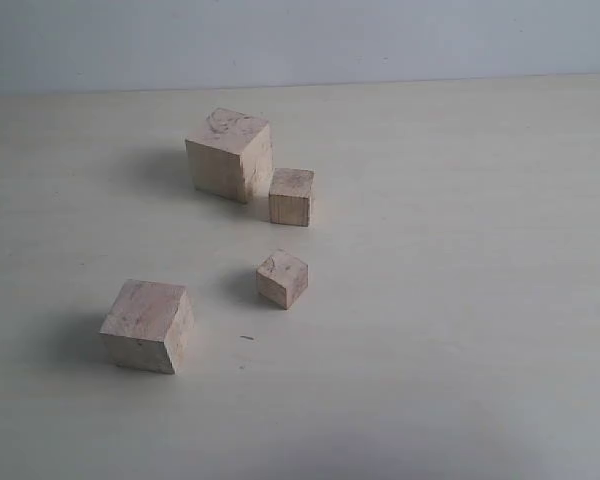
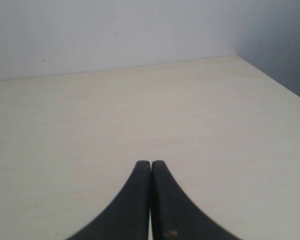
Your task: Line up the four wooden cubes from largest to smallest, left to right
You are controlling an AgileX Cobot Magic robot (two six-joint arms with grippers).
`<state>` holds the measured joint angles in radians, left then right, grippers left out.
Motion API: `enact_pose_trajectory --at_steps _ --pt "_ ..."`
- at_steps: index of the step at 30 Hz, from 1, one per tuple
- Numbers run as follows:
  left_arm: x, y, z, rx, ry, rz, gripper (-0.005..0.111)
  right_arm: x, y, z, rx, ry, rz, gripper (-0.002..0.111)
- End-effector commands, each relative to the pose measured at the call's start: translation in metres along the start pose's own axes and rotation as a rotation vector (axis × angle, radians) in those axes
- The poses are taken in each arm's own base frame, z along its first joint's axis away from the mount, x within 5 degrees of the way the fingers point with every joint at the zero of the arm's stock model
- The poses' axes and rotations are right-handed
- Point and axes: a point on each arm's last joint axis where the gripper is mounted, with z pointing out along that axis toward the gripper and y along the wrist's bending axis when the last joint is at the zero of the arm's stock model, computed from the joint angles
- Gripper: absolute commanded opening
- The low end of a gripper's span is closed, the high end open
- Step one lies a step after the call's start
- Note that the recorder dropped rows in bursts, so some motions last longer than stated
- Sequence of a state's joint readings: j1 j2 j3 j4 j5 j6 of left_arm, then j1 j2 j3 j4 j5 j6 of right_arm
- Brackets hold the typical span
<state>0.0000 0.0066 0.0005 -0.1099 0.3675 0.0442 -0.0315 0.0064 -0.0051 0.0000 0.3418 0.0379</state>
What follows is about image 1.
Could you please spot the second largest wooden cube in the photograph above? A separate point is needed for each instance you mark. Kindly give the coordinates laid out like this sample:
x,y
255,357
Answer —
x,y
148,325

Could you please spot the smallest wooden cube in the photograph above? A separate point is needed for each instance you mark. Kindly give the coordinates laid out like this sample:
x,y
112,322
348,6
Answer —
x,y
282,278

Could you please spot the third largest wooden cube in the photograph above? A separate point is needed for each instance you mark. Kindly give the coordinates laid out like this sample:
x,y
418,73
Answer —
x,y
291,197

